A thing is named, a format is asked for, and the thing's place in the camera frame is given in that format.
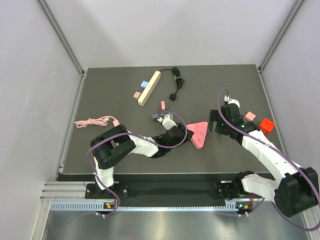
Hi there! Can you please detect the pink triangular socket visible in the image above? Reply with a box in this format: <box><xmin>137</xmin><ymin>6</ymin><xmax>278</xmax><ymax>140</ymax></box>
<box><xmin>187</xmin><ymin>121</ymin><xmax>208</xmax><ymax>150</ymax></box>

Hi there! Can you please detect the peach plug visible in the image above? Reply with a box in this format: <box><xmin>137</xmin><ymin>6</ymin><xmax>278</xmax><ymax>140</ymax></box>
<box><xmin>244</xmin><ymin>111</ymin><xmax>256</xmax><ymax>122</ymax></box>

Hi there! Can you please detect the red cube plug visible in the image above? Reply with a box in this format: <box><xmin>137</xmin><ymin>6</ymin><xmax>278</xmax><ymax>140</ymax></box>
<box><xmin>259</xmin><ymin>118</ymin><xmax>275</xmax><ymax>136</ymax></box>

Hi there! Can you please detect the pink usb cable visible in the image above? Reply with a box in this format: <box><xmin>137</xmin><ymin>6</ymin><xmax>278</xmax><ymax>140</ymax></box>
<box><xmin>74</xmin><ymin>115</ymin><xmax>121</xmax><ymax>129</ymax></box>

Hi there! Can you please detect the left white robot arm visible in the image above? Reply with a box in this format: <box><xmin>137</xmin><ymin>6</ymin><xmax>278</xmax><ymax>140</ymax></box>
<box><xmin>90</xmin><ymin>113</ymin><xmax>195</xmax><ymax>199</ymax></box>

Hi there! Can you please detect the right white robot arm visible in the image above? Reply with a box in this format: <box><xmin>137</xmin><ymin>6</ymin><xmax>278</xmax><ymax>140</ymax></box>
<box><xmin>207</xmin><ymin>95</ymin><xmax>320</xmax><ymax>218</ymax></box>

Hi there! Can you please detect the small purple grey plug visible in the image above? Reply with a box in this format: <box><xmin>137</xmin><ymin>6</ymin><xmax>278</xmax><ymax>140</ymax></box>
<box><xmin>152</xmin><ymin>113</ymin><xmax>161</xmax><ymax>121</ymax></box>

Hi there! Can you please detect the small pink usb plug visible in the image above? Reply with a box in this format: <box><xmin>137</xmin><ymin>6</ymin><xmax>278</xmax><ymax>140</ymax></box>
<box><xmin>160</xmin><ymin>101</ymin><xmax>166</xmax><ymax>111</ymax></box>

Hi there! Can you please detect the small pink plug adapter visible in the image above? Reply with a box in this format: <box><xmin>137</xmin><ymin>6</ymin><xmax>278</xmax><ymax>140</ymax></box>
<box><xmin>133</xmin><ymin>91</ymin><xmax>141</xmax><ymax>100</ymax></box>

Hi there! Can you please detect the blue plug adapter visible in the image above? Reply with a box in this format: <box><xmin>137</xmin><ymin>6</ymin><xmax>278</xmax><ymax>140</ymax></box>
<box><xmin>140</xmin><ymin>81</ymin><xmax>148</xmax><ymax>89</ymax></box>

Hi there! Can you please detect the beige power strip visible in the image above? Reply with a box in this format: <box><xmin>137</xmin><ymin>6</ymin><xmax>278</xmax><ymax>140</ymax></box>
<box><xmin>137</xmin><ymin>71</ymin><xmax>161</xmax><ymax>106</ymax></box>

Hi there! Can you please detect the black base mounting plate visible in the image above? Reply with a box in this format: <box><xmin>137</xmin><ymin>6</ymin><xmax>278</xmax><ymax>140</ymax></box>
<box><xmin>84</xmin><ymin>173</ymin><xmax>253</xmax><ymax>201</ymax></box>

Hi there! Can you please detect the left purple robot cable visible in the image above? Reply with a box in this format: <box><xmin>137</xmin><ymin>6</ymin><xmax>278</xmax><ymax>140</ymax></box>
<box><xmin>85</xmin><ymin>111</ymin><xmax>189</xmax><ymax>218</ymax></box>

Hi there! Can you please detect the black power cable with plug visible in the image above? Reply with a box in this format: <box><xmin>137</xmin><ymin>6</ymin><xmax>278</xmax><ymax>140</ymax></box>
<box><xmin>159</xmin><ymin>66</ymin><xmax>185</xmax><ymax>102</ymax></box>

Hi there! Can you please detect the right aluminium frame post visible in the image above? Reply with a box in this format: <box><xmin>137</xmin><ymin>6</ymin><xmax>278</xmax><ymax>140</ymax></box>
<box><xmin>257</xmin><ymin>0</ymin><xmax>306</xmax><ymax>73</ymax></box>

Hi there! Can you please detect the aluminium frame post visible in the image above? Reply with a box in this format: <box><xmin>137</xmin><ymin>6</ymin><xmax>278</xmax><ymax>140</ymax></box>
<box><xmin>257</xmin><ymin>0</ymin><xmax>306</xmax><ymax>73</ymax></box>
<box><xmin>36</xmin><ymin>0</ymin><xmax>85</xmax><ymax>76</ymax></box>

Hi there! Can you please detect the grey slotted cable duct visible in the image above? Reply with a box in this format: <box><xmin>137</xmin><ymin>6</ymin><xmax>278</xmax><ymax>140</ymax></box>
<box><xmin>50</xmin><ymin>201</ymin><xmax>252</xmax><ymax>212</ymax></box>

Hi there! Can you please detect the left aluminium frame post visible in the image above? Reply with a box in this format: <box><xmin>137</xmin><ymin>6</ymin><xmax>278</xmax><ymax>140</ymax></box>
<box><xmin>36</xmin><ymin>0</ymin><xmax>85</xmax><ymax>76</ymax></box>

